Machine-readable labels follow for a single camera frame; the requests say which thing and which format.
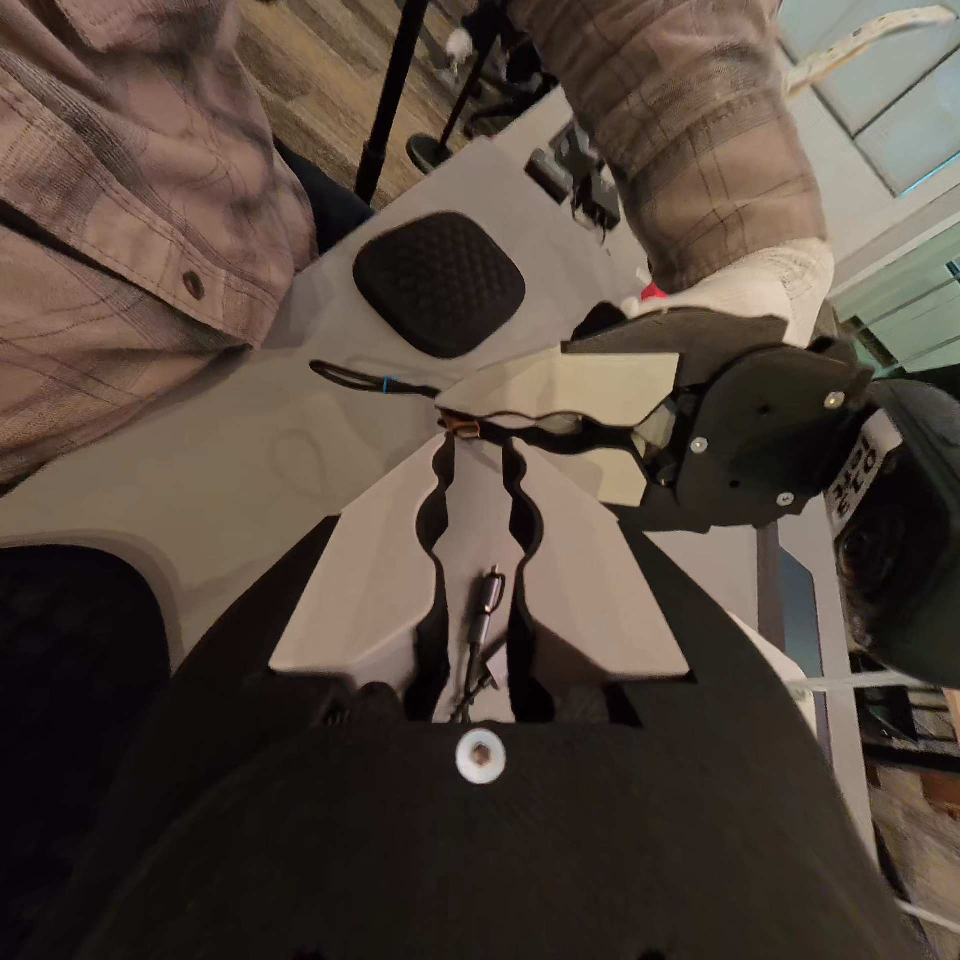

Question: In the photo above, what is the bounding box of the person's left hand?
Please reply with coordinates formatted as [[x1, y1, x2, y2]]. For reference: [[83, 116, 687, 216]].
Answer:
[[619, 237, 837, 348]]

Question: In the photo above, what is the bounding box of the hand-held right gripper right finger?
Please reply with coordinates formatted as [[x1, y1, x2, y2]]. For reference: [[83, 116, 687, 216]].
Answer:
[[501, 437, 691, 725]]

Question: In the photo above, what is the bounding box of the short black hub cable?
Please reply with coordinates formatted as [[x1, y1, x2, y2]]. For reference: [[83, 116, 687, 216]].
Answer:
[[450, 564, 510, 723]]

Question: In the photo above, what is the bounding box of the small black box device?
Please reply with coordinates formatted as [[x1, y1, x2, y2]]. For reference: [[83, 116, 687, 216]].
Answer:
[[525, 147, 571, 204]]

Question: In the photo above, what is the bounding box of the person's left forearm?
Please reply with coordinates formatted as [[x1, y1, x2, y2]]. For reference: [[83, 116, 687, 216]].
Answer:
[[513, 0, 828, 294]]

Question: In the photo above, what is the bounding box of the white adjustable stand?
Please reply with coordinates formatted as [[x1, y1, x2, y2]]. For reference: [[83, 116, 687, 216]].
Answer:
[[727, 611, 935, 740]]

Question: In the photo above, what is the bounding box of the black round-base stand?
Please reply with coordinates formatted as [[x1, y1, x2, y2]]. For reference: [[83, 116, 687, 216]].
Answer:
[[407, 22, 500, 175]]

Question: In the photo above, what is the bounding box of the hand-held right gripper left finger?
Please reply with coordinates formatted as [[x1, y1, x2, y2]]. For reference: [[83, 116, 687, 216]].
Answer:
[[267, 433, 459, 723]]

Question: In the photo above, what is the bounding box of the person's plaid shirt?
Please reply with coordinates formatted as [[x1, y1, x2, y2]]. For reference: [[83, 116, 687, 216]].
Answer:
[[0, 0, 318, 492]]

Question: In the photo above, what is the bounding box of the black metal pole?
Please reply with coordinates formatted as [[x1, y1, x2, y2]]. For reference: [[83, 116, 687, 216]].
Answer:
[[354, 0, 430, 205]]

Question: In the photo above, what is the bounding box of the black cable with gold plugs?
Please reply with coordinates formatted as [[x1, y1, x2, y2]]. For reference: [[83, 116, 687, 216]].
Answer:
[[309, 358, 485, 444]]

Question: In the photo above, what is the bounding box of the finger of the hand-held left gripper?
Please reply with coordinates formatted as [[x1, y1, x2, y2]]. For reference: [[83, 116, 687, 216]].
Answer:
[[517, 438, 655, 507], [433, 351, 682, 427]]

